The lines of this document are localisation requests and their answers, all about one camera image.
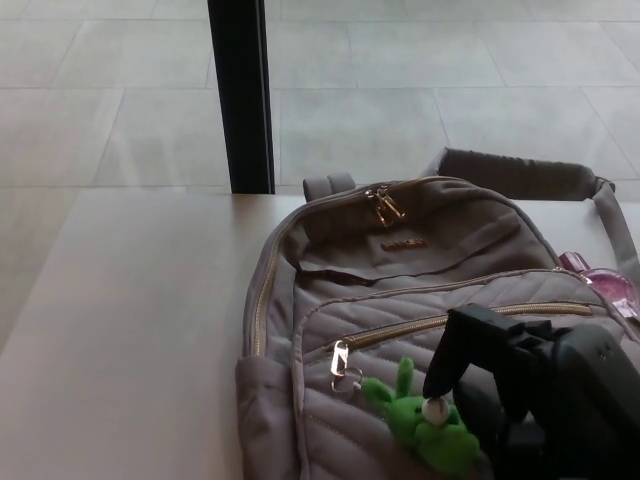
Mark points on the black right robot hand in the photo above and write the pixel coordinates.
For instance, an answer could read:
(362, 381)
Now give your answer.
(575, 400)

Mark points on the grey quilted backpack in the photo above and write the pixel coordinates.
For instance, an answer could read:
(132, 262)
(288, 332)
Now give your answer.
(350, 430)

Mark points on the pink transparent bottle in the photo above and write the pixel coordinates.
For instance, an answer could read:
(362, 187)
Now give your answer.
(607, 282)

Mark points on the black window frame post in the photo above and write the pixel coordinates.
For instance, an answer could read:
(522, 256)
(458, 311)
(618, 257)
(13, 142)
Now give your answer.
(242, 100)

